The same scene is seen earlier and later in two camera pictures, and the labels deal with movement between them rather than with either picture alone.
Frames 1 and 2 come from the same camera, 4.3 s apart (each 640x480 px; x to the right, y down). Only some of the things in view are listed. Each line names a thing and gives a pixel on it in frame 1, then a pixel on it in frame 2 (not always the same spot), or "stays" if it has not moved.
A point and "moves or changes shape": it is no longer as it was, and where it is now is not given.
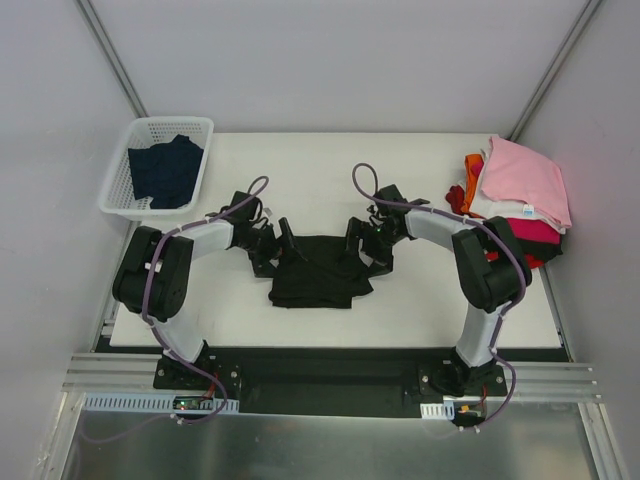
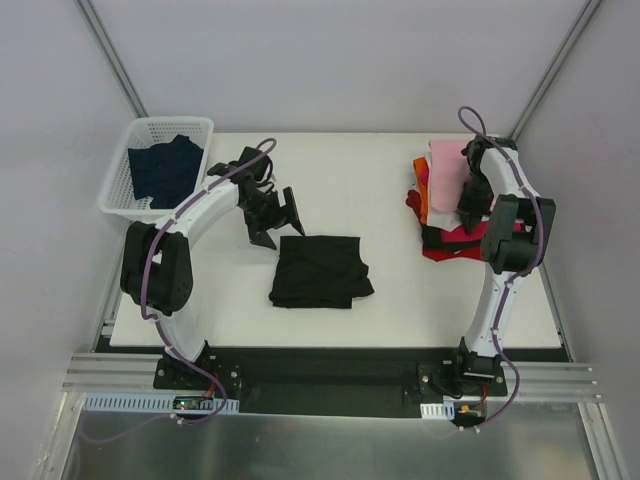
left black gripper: x=273 y=250 to x=273 y=215
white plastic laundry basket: x=119 y=197 stays
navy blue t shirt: x=166 y=172 stays
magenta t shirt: x=534 y=230 moves or changes shape
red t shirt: x=455 y=196 moves or changes shape
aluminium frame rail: x=524 y=381 stays
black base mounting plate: x=330 y=381 stays
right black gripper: x=371 y=246 to x=473 y=209
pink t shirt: x=512 y=172 to x=449 y=172
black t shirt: x=318 y=279 stays
